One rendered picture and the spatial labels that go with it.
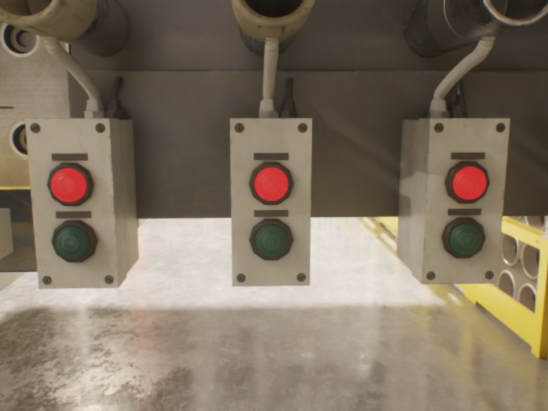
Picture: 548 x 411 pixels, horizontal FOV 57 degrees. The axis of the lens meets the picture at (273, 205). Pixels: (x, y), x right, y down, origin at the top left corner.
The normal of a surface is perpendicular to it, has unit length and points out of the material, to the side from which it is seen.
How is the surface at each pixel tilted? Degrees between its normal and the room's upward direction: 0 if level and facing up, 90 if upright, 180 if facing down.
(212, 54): 90
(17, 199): 90
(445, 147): 90
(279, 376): 0
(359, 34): 90
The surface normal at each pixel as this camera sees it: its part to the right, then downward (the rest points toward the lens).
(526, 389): 0.00, -0.99
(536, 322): -1.00, 0.00
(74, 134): 0.04, 0.17
